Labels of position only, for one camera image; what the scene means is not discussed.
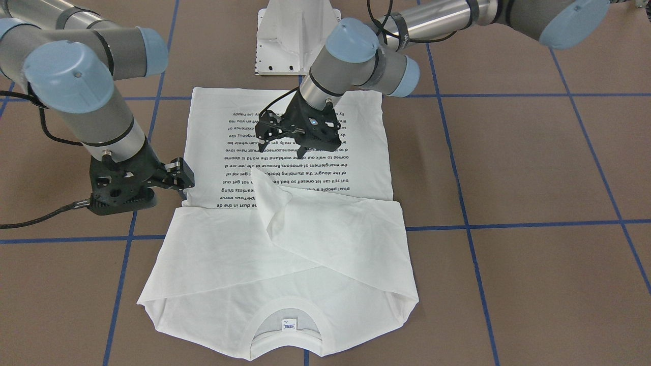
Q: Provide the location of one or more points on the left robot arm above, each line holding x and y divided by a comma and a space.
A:
368, 55

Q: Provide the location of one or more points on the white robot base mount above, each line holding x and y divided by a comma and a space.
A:
291, 34

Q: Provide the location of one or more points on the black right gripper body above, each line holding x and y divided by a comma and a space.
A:
152, 168

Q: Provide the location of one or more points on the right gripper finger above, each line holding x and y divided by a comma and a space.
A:
190, 199

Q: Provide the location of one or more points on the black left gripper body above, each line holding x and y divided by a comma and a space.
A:
293, 118

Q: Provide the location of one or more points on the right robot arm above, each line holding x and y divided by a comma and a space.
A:
66, 59

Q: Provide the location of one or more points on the white long-sleeve printed shirt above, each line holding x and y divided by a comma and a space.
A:
280, 251

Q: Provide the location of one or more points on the blue tape grid lines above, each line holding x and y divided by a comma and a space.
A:
523, 174

